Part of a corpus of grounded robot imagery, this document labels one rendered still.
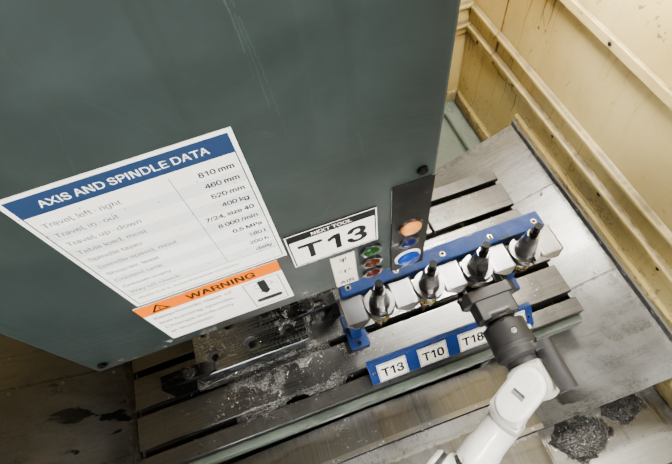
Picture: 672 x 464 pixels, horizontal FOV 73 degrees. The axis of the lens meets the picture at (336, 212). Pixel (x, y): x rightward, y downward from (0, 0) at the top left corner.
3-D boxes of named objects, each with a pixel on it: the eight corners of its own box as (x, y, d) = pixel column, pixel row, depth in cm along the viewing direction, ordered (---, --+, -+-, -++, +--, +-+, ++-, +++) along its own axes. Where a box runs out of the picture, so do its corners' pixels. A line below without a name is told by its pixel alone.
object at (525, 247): (528, 236, 98) (537, 221, 92) (540, 254, 95) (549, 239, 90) (509, 243, 97) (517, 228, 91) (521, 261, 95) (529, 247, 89)
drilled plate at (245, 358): (312, 343, 119) (309, 338, 115) (205, 382, 117) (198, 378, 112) (288, 268, 131) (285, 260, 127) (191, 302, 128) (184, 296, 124)
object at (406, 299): (422, 306, 94) (423, 305, 93) (398, 315, 93) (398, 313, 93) (409, 276, 97) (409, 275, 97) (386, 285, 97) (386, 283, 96)
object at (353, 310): (373, 324, 93) (372, 323, 92) (348, 333, 92) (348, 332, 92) (361, 294, 97) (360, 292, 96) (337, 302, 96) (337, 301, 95)
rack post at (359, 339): (370, 344, 121) (366, 308, 96) (351, 351, 121) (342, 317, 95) (358, 311, 126) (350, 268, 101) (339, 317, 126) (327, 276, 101)
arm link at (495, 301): (516, 271, 93) (549, 325, 87) (506, 288, 101) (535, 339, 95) (460, 292, 92) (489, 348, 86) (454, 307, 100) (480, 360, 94)
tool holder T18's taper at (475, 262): (485, 255, 96) (491, 241, 91) (490, 274, 94) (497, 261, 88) (464, 258, 97) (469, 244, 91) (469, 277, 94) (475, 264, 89)
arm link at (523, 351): (503, 352, 97) (531, 407, 91) (485, 352, 89) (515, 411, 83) (552, 329, 93) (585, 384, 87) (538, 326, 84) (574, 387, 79)
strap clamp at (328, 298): (341, 315, 126) (335, 296, 113) (296, 331, 125) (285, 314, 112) (337, 304, 128) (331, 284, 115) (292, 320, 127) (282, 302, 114)
